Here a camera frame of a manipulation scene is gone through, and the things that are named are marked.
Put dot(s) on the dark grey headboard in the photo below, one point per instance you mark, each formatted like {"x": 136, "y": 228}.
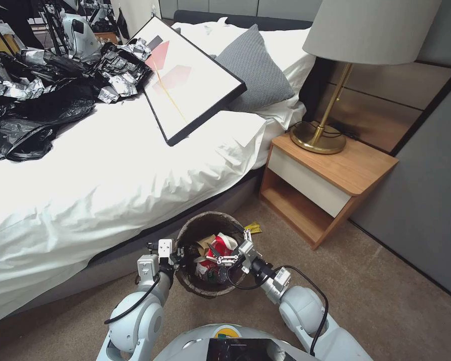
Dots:
{"x": 248, "y": 20}

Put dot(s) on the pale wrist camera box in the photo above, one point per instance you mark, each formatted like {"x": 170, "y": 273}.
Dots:
{"x": 165, "y": 247}
{"x": 246, "y": 250}

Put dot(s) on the grey knitted pillow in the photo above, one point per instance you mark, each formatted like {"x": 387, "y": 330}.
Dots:
{"x": 255, "y": 71}

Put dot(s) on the red white crumpled wrapper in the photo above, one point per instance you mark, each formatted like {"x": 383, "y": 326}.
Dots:
{"x": 225, "y": 242}

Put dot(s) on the white pillow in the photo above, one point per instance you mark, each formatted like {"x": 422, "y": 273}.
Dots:
{"x": 289, "y": 52}

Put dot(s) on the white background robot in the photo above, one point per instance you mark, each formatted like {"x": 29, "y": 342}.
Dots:
{"x": 79, "y": 37}

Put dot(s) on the wooden white nightstand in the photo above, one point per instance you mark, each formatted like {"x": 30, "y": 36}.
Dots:
{"x": 323, "y": 165}

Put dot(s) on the white robot front shell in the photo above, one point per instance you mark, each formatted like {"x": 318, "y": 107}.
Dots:
{"x": 188, "y": 344}

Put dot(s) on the yellow wrapper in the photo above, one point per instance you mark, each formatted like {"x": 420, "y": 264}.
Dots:
{"x": 253, "y": 226}

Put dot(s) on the silver foil packets pile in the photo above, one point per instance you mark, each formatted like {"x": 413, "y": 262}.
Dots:
{"x": 120, "y": 71}

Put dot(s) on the black hanging cloth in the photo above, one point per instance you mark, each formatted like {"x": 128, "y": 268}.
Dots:
{"x": 122, "y": 24}

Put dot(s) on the white duvet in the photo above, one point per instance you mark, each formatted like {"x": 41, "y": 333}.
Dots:
{"x": 116, "y": 180}

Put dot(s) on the brown crumpled paper piece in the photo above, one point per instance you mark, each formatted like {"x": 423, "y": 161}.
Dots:
{"x": 203, "y": 243}

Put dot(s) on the crumpled silver foil sheet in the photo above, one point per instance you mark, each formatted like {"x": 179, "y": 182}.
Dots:
{"x": 26, "y": 89}

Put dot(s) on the brown round trash bin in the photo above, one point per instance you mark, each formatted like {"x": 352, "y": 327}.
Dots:
{"x": 206, "y": 289}

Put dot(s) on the red plastic snack packet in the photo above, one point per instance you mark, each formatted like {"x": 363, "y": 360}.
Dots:
{"x": 206, "y": 270}

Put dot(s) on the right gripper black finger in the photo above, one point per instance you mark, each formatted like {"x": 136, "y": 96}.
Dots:
{"x": 225, "y": 258}
{"x": 249, "y": 235}

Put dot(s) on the black framed abstract picture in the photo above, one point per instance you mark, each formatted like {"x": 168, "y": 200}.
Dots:
{"x": 184, "y": 86}

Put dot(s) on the person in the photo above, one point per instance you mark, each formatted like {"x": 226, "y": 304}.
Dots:
{"x": 22, "y": 20}

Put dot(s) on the brass lamp with grey shade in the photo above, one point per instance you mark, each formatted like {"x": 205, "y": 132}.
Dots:
{"x": 368, "y": 30}

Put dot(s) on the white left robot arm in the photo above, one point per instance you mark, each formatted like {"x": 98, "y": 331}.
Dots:
{"x": 135, "y": 319}

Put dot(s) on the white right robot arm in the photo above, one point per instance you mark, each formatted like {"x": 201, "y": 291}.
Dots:
{"x": 302, "y": 304}

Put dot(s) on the small black plastic bag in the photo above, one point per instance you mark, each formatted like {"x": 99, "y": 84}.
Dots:
{"x": 22, "y": 141}

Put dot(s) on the black tripod stand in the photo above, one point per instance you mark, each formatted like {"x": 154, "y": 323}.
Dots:
{"x": 54, "y": 26}

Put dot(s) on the large black plastic bag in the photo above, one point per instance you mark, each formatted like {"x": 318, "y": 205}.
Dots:
{"x": 60, "y": 101}

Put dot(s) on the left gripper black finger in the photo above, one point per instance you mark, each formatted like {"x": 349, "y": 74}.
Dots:
{"x": 179, "y": 252}
{"x": 177, "y": 264}

